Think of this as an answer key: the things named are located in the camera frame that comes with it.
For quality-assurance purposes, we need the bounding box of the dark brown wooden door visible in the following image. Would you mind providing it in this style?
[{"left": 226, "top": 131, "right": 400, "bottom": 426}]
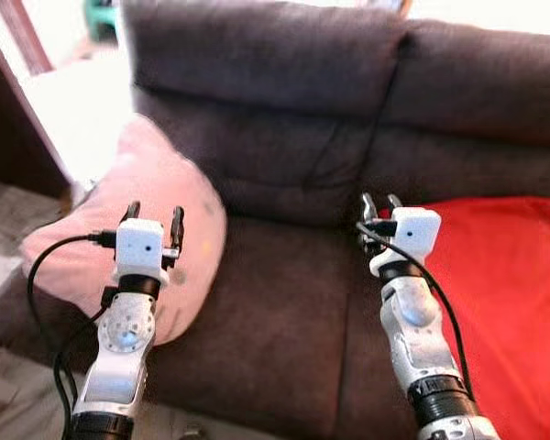
[{"left": 0, "top": 16, "right": 72, "bottom": 200}]

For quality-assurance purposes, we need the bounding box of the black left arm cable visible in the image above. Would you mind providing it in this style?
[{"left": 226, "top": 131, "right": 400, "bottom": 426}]
[{"left": 27, "top": 230, "right": 119, "bottom": 440}]

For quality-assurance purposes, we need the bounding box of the green plastic chair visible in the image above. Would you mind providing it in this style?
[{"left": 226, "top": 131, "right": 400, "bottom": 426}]
[{"left": 83, "top": 0, "right": 121, "bottom": 43}]

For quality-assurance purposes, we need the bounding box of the red pillow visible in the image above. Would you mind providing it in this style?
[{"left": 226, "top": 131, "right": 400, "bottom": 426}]
[{"left": 412, "top": 194, "right": 550, "bottom": 440}]

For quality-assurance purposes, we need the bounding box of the brown grey suede sofa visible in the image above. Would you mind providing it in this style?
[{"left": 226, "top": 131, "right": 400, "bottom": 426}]
[{"left": 0, "top": 0, "right": 550, "bottom": 440}]

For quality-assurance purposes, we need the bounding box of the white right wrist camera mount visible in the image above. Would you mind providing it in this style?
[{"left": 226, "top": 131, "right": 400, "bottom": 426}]
[{"left": 369, "top": 206, "right": 442, "bottom": 277}]

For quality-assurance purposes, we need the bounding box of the pink plush pillow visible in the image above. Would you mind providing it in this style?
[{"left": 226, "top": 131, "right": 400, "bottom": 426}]
[{"left": 18, "top": 114, "right": 229, "bottom": 347}]

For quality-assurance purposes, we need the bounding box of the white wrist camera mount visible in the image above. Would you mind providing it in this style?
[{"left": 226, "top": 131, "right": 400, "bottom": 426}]
[
  {"left": 369, "top": 206, "right": 442, "bottom": 277},
  {"left": 114, "top": 217, "right": 167, "bottom": 277}
]

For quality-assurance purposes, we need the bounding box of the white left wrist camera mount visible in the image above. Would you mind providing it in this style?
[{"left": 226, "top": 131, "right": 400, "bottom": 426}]
[{"left": 114, "top": 217, "right": 167, "bottom": 277}]

